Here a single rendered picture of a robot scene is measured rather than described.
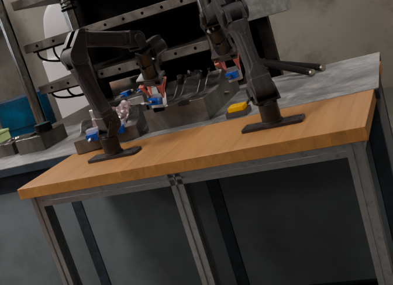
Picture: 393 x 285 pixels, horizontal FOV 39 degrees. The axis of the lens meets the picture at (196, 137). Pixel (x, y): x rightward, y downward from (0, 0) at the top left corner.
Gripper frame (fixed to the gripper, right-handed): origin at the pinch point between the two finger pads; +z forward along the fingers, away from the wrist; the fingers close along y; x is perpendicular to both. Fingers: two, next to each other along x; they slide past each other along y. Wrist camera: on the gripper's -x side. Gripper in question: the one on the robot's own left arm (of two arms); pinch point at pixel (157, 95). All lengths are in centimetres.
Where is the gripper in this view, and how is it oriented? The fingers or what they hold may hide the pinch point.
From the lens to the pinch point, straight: 218.6
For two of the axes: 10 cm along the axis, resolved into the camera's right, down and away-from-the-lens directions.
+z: 2.6, 7.9, 5.6
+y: -9.3, 0.5, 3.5
